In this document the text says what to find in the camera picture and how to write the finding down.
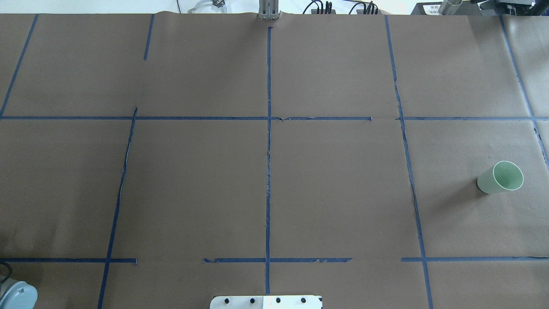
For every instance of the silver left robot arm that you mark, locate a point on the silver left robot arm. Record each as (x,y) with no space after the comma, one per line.
(17,294)

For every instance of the silver metal cup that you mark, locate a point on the silver metal cup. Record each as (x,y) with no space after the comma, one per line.
(449,7)

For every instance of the green plastic cup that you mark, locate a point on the green plastic cup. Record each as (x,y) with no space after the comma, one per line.
(502,177)

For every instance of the aluminium frame post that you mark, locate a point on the aluminium frame post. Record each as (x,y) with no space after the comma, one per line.
(269,10)

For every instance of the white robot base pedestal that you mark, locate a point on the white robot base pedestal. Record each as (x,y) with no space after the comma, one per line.
(267,302)

